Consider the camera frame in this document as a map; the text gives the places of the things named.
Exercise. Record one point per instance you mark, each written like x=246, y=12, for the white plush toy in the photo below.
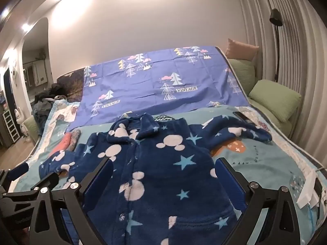
x=18, y=114

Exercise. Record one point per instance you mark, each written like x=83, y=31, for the pile of dark clothes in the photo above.
x=47, y=99

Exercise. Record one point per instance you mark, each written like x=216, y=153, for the teal printed blanket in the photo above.
x=265, y=158

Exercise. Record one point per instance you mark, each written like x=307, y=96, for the white pleated curtain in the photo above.
x=293, y=38

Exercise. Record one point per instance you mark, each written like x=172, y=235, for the navy fleece pajama top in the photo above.
x=163, y=173

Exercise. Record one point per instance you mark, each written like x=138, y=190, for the small green cushion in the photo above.
x=32, y=129

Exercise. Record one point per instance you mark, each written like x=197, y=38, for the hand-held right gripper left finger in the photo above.
x=98, y=183

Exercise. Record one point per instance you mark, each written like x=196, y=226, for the white folded paper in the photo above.
x=306, y=191

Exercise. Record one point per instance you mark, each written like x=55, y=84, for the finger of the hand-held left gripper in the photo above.
x=18, y=171
x=49, y=180

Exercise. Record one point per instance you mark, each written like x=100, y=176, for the white rack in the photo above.
x=9, y=126

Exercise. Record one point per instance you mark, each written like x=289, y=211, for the pink pillow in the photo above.
x=241, y=49

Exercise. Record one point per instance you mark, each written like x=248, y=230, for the black phone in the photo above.
x=242, y=116

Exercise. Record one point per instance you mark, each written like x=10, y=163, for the pink and grey cloth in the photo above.
x=70, y=140

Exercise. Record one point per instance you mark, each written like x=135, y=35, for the large green cushion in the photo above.
x=277, y=98

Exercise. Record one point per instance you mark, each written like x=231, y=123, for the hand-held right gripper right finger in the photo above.
x=226, y=181

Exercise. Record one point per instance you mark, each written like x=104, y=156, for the black floor lamp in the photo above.
x=276, y=38

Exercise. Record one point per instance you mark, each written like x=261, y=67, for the blue tree-print sheet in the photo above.
x=153, y=81

